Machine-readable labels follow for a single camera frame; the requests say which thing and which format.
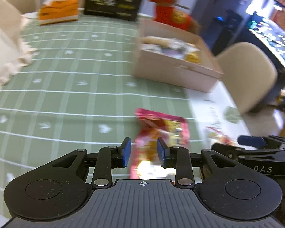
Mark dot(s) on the green checked tablecloth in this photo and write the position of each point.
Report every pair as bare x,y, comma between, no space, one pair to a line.
79,92

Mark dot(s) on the pink yellow snack packet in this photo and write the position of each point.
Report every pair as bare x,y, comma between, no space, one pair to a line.
174,131

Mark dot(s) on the black water dispenser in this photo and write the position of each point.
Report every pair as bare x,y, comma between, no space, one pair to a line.
221,30

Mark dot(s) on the rice cracker pack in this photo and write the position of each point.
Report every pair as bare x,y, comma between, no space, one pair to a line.
177,48

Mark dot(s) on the beige chair far left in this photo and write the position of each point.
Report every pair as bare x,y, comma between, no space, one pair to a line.
25,6

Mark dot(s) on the lit display cabinet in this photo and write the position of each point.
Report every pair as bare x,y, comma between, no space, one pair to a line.
272,36

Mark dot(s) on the beige chair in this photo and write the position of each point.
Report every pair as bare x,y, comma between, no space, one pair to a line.
25,6
248,74

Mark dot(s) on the pink cardboard box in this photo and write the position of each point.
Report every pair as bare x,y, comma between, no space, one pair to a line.
151,65

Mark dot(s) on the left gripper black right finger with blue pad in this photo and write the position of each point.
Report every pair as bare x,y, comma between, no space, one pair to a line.
176,157

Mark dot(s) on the orange tissue box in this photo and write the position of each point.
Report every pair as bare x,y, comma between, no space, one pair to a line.
57,11

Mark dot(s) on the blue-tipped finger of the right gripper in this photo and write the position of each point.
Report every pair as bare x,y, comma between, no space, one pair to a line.
252,141

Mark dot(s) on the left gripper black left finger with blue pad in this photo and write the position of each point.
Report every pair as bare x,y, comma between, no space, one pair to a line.
107,159

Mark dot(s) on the red plush horse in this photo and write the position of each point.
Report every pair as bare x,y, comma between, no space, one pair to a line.
167,13

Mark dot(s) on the beige chair right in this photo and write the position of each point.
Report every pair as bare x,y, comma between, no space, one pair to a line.
248,74

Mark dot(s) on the bun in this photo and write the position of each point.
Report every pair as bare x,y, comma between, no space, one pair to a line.
163,42

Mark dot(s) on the yellow sesame bar pack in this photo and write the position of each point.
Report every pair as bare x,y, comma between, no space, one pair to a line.
194,57

